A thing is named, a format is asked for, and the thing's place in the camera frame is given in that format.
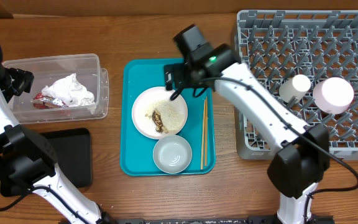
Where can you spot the right wooden chopstick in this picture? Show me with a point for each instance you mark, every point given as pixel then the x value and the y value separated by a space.
pixel 205 131

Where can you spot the black plastic tray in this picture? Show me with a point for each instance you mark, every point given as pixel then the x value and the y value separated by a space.
pixel 31 156

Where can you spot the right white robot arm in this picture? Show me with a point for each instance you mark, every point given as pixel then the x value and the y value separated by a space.
pixel 301 152

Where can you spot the white napkin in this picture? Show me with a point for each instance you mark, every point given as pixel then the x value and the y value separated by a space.
pixel 70 91

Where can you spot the teal plastic serving tray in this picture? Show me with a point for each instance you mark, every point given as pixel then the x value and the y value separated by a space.
pixel 136 156

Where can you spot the large white dinner plate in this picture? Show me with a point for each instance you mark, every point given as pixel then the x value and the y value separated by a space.
pixel 173 113

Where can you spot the left wooden chopstick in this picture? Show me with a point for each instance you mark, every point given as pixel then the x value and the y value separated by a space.
pixel 202 139

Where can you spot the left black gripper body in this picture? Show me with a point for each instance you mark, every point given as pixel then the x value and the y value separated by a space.
pixel 14 82

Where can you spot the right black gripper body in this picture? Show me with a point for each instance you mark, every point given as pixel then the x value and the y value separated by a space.
pixel 184 74

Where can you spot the grey shallow bowl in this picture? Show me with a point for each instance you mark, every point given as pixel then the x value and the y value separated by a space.
pixel 172 154

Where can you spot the red foil snack wrapper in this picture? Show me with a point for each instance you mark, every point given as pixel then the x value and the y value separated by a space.
pixel 47 102

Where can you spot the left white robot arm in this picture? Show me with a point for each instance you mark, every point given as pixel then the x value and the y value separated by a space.
pixel 56 190

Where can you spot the wooden chopstick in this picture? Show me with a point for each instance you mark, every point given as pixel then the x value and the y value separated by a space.
pixel 205 131
pixel 202 139

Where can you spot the clear plastic waste bin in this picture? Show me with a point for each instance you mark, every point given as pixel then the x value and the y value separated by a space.
pixel 46 71

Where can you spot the brown food scrap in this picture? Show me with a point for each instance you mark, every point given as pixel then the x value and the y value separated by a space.
pixel 159 126

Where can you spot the white paper cup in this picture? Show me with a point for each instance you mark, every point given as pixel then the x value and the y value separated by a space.
pixel 296 87

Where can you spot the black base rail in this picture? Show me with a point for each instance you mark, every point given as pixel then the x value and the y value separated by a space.
pixel 260 219

